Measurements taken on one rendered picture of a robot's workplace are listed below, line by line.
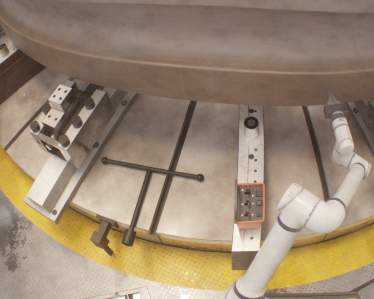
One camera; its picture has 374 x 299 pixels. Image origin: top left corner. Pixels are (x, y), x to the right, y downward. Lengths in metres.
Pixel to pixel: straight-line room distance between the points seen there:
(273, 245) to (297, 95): 0.81
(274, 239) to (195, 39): 0.98
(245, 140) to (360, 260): 1.22
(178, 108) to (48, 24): 1.09
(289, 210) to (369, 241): 1.44
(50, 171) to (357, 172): 1.82
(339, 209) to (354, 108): 1.45
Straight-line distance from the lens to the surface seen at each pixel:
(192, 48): 2.02
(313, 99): 2.14
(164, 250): 2.76
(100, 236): 2.53
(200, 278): 2.67
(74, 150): 2.50
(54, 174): 2.66
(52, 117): 2.51
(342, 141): 1.91
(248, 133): 2.21
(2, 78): 3.37
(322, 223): 1.50
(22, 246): 3.12
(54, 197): 2.65
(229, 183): 2.55
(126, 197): 2.60
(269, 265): 1.69
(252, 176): 2.15
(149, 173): 2.60
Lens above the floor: 2.59
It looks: 58 degrees down
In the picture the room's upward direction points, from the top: 15 degrees counter-clockwise
